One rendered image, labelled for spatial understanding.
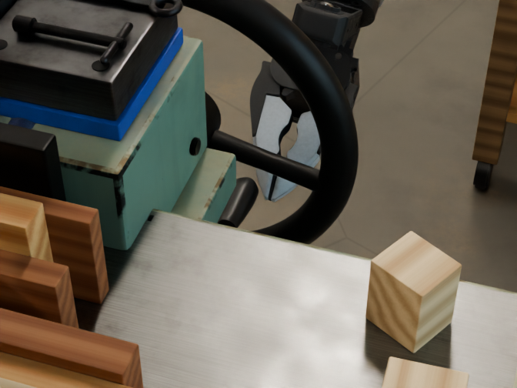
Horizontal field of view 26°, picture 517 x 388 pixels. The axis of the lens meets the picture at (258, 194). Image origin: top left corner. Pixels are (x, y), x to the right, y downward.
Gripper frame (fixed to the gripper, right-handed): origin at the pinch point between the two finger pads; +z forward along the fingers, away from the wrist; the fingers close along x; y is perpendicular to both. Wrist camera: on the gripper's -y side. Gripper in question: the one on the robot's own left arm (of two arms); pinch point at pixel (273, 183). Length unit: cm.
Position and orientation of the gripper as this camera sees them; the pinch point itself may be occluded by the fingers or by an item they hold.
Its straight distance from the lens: 96.7
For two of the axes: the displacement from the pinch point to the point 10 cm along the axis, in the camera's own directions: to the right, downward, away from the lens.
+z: -3.1, 9.1, -2.7
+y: 1.0, 3.2, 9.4
